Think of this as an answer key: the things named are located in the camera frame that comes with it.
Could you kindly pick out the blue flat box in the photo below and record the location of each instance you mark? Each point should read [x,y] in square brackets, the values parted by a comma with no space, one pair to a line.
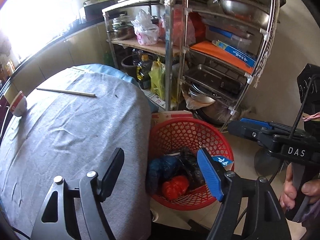
[235,52]

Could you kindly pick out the black plastic bag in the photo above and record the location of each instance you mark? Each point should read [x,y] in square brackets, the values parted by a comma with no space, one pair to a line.
[191,168]

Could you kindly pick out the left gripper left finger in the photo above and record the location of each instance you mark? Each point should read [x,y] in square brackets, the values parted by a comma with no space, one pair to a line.
[95,187]

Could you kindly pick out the grey tablecloth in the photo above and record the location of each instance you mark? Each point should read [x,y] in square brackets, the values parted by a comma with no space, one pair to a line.
[70,135]

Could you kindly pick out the blue plastic bag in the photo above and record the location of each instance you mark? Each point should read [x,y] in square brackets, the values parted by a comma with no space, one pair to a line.
[160,170]

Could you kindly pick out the metal storage rack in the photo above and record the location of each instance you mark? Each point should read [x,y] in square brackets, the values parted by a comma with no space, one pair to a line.
[247,25]

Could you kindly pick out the steel tray on rack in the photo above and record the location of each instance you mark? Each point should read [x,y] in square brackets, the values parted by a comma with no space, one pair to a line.
[215,81]

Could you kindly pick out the black microwave oven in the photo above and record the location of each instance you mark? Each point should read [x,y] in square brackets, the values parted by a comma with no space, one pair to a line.
[94,11]

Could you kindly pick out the red and white bowl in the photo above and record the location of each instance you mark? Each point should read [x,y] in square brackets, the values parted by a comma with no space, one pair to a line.
[18,107]

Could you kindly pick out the long thin wooden stick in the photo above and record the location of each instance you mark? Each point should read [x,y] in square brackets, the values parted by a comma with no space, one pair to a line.
[67,92]

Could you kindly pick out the yellow plastic bag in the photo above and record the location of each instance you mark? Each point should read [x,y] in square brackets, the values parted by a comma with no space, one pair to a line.
[157,78]

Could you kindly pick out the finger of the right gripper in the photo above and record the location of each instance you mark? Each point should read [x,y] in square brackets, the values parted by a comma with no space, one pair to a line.
[250,132]
[256,122]

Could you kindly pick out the steel pot with lid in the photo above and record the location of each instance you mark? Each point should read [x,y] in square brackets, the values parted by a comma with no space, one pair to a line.
[122,27]

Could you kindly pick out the red plastic bag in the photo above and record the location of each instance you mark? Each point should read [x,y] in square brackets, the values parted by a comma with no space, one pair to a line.
[175,188]

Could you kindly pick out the white plastic bag on shelf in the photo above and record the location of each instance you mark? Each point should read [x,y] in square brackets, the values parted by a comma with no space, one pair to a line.
[146,32]

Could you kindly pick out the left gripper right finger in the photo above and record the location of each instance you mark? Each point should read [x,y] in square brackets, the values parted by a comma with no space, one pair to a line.
[229,189]

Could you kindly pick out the blue and white carton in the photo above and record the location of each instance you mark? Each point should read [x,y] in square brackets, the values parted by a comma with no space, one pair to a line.
[228,164]

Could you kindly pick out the orange board on rack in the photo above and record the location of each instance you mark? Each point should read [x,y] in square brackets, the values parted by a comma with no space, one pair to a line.
[209,49]

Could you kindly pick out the cooking oil bottle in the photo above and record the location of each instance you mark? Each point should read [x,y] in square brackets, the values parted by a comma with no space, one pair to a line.
[142,71]

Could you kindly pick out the red plastic basket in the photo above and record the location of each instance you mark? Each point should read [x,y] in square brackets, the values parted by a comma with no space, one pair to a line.
[168,137]

